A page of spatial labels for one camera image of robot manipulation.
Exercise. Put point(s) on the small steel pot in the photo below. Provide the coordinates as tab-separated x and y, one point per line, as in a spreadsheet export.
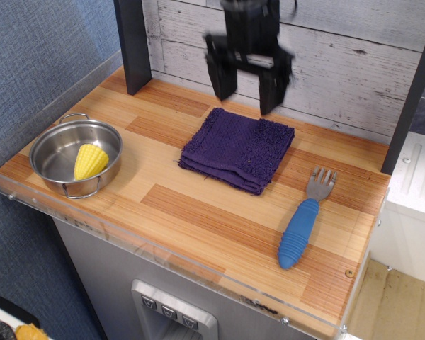
53	155

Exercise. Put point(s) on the white toy sink unit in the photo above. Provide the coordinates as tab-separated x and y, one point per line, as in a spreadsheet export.
398	240

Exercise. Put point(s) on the silver dispenser button panel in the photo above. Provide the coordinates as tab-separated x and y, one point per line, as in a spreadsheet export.
165	316

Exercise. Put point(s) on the purple cloth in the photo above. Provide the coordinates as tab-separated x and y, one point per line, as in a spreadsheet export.
240	151

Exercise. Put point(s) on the right dark grey post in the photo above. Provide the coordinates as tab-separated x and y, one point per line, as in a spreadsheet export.
406	117

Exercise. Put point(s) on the blue handled metal fork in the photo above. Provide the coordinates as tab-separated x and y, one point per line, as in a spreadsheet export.
296	235

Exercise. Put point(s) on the clear acrylic guard rail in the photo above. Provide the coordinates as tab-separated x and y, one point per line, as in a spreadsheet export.
198	228

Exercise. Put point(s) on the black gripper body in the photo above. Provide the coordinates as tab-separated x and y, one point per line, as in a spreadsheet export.
251	39

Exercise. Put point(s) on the yellow toy corn cob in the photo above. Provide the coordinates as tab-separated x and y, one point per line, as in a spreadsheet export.
90	161

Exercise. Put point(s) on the grey toy fridge cabinet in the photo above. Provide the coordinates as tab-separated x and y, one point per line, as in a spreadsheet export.
108	271

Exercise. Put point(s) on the dark grey post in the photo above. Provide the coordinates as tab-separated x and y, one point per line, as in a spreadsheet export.
406	117
133	42

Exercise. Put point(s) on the left dark grey post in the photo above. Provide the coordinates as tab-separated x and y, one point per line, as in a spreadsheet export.
133	42

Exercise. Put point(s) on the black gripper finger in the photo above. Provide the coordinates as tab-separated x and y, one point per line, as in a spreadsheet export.
223	74
272	87

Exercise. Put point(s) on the yellow object at corner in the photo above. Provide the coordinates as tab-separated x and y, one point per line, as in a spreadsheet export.
30	332

